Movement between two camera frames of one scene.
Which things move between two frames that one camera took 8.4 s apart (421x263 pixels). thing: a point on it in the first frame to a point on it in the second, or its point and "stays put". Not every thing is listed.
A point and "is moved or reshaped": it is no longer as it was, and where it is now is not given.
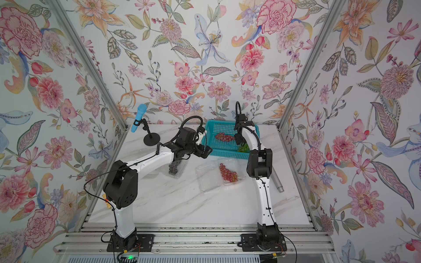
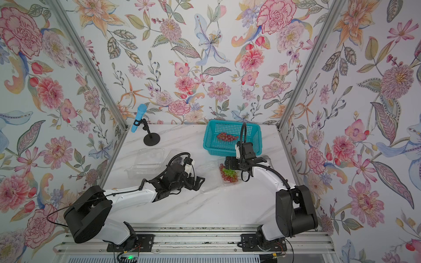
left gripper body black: [192, 148] to [185, 182]
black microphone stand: [150, 139] stays put
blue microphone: [142, 110] stays put
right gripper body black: [238, 138] to [237, 164]
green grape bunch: [244, 148] is moved or reshaped
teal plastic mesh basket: [221, 148] stays put
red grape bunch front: [231, 176] stays put
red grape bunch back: [224, 137] stays put
